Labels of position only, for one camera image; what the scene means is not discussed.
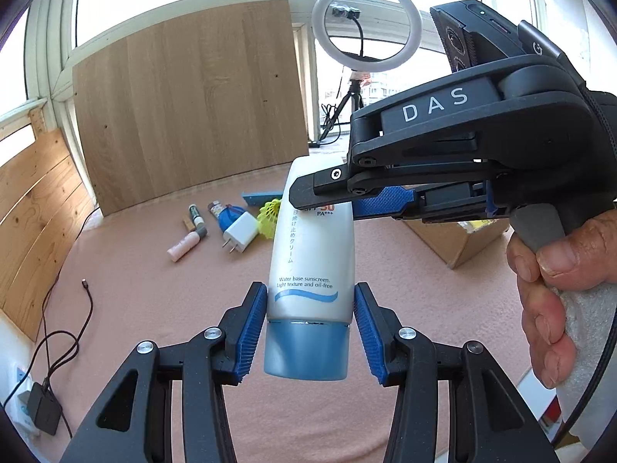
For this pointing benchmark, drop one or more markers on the yellow shuttlecock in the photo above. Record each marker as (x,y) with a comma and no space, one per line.
(270,217)

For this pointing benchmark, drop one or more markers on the small tan stick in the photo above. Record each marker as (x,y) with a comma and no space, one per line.
(187,224)

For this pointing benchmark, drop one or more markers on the blue plastic comb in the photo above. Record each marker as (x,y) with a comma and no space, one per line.
(258,198)

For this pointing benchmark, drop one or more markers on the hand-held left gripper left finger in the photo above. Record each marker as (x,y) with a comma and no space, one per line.
(253,328)

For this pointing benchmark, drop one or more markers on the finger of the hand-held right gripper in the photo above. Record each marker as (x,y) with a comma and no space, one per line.
(320,188)
(383,202)

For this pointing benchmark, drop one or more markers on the black tripod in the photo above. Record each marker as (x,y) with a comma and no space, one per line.
(349,101)

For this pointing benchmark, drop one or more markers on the small brown bottle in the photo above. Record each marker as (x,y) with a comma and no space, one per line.
(215,208)

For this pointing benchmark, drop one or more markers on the green grey lip balm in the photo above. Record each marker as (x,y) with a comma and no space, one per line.
(197,222)

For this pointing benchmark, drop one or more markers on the brown cardboard box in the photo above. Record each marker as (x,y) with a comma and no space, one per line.
(462,246)

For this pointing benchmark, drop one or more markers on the wooden plank wall panel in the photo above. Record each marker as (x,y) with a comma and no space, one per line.
(38,212)

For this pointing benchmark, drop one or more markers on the pink cosmetic tube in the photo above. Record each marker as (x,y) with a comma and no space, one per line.
(182,248)

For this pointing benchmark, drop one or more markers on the black power adapter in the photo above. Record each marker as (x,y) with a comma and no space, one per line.
(44,409)

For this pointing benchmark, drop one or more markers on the white charger plug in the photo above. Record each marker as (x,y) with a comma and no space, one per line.
(239,236)

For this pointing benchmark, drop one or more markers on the white power strip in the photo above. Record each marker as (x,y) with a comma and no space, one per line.
(19,398)

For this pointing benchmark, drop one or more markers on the black webcam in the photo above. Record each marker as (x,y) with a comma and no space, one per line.
(346,11)

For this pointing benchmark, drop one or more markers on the white sunscreen tube blue cap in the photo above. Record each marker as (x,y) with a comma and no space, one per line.
(308,260)

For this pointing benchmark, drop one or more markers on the person's right hand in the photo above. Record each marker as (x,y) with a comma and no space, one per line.
(554,260)

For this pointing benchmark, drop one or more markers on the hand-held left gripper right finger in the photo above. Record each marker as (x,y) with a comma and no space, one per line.
(369,328)

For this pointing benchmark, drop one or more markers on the blue plastic bottle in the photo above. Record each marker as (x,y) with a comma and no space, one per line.
(230,214)

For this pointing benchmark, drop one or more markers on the light wooden board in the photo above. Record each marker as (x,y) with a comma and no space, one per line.
(193,106)

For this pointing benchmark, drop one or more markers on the apartment buildings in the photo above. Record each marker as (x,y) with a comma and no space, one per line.
(381,84)

